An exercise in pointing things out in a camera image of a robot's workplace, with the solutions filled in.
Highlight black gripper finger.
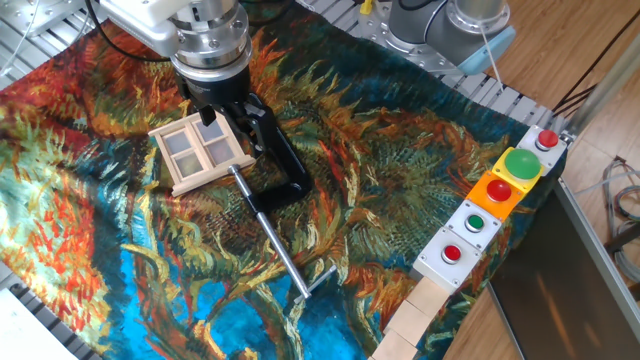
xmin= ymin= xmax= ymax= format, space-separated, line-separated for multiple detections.
xmin=228 ymin=95 xmax=267 ymax=151
xmin=197 ymin=103 xmax=218 ymax=128

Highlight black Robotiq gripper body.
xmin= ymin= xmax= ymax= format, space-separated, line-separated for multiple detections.
xmin=173 ymin=63 xmax=252 ymax=110

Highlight small wooden sliding window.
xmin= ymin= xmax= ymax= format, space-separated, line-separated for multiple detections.
xmin=148 ymin=112 xmax=257 ymax=198

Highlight black C-clamp with silver screw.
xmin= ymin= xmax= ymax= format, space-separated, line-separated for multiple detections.
xmin=227 ymin=94 xmax=339 ymax=305

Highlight sunflower painting tablecloth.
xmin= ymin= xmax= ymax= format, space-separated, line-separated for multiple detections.
xmin=0 ymin=0 xmax=569 ymax=360

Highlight aluminium mounting plate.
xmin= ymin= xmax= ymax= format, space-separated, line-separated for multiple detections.
xmin=0 ymin=0 xmax=87 ymax=40

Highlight large grey box red button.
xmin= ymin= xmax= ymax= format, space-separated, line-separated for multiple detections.
xmin=412 ymin=226 xmax=484 ymax=295

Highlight grey box green button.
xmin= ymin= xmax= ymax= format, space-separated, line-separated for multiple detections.
xmin=443 ymin=198 xmax=503 ymax=251

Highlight light wooden block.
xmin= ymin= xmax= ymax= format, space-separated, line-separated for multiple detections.
xmin=404 ymin=276 xmax=451 ymax=319
xmin=369 ymin=328 xmax=419 ymax=360
xmin=383 ymin=299 xmax=432 ymax=347

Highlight orange box red button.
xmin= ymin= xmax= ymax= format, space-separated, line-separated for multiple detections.
xmin=464 ymin=169 xmax=526 ymax=222

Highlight yellow box green dome button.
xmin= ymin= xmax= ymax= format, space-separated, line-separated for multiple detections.
xmin=491 ymin=146 xmax=545 ymax=194

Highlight white paper sheet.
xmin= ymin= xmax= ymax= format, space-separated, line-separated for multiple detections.
xmin=0 ymin=287 xmax=80 ymax=360

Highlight small grey box red button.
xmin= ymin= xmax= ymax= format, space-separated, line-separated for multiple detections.
xmin=514 ymin=123 xmax=569 ymax=176

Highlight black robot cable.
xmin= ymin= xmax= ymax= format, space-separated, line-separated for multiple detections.
xmin=83 ymin=0 xmax=174 ymax=65

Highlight white cable tie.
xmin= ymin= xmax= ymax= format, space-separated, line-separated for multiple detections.
xmin=477 ymin=19 xmax=506 ymax=95

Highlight dark panel with aluminium frame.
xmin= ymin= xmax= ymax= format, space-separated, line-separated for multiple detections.
xmin=487 ymin=177 xmax=640 ymax=360

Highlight black floor cables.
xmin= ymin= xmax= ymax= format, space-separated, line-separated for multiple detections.
xmin=551 ymin=7 xmax=640 ymax=117

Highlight aluminium profile post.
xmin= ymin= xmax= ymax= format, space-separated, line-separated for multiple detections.
xmin=567 ymin=32 xmax=640 ymax=137

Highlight grey cable bundle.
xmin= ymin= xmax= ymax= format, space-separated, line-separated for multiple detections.
xmin=601 ymin=155 xmax=640 ymax=285

